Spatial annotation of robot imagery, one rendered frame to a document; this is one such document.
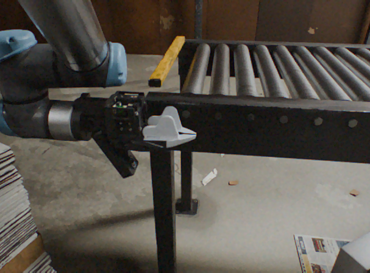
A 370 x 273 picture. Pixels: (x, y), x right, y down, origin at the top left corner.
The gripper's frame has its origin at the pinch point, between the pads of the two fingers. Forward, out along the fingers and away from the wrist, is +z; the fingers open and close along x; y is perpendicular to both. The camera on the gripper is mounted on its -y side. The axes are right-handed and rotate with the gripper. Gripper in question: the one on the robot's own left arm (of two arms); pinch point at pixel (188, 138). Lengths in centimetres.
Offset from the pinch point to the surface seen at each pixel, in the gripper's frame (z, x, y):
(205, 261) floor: 3, 31, -77
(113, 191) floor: -47, 67, -77
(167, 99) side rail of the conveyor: -5.6, 9.6, 3.1
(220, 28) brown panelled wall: -1, 324, -45
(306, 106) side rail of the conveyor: 22.1, 9.7, 3.2
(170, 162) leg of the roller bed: -5.2, 8.7, -12.1
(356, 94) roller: 35.3, 20.2, 2.0
